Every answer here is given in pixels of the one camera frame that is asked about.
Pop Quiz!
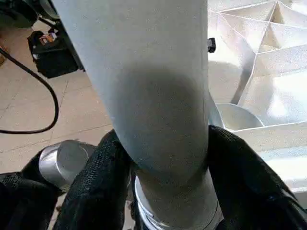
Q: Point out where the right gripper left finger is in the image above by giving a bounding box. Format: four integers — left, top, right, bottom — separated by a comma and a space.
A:
56, 129, 131, 230

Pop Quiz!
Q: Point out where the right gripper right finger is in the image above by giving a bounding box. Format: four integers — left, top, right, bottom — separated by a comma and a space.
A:
207, 124, 307, 230

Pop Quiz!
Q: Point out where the white plastic table top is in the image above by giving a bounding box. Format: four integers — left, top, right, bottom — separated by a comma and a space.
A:
131, 0, 307, 230

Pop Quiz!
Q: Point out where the white plastic table leg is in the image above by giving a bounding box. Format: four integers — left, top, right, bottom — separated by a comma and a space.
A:
51, 0, 225, 228

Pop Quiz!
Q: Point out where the silver cylindrical robot joint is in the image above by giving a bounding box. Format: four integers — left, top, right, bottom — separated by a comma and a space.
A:
0, 140, 96, 230

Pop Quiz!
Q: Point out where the black box with orange label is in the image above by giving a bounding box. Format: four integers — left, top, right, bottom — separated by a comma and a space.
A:
27, 30, 84, 79

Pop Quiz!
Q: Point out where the black floor cable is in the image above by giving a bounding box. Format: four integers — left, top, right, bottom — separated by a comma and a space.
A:
0, 46, 59, 134

